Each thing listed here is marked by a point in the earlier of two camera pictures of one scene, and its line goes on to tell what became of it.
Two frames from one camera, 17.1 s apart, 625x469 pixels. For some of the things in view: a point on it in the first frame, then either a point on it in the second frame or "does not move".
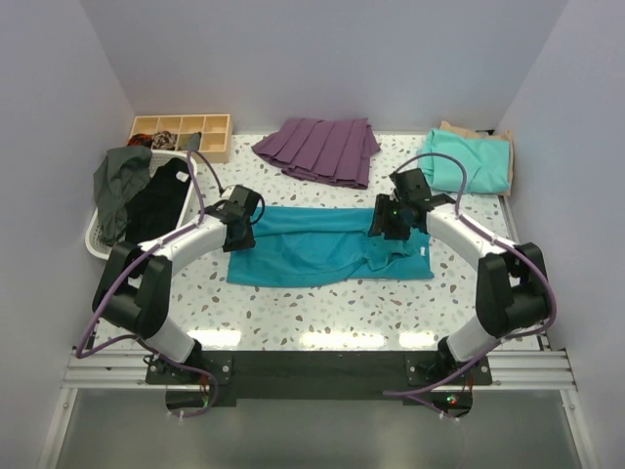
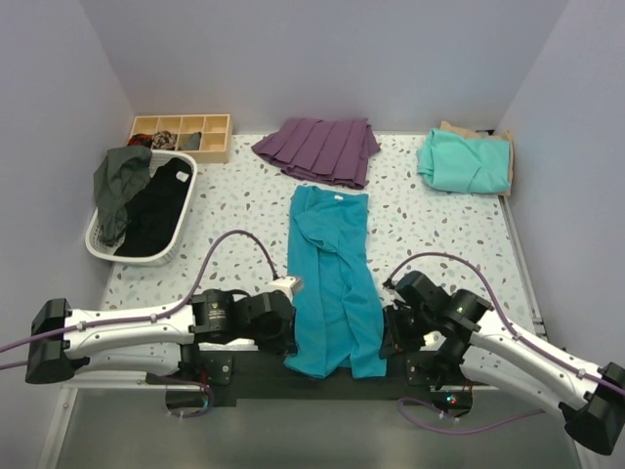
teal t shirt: (303, 247) to (337, 318)
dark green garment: (118, 173) does not move
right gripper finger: (379, 223) to (391, 343)
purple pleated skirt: (333, 151) does not move
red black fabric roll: (141, 139) does not move
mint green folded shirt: (487, 163) does not move
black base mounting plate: (421, 378) does not move
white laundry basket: (100, 247) does not move
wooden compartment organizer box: (215, 129) does not move
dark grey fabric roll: (194, 142) does not move
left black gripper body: (246, 240) to (274, 339)
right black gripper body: (404, 202) to (423, 317)
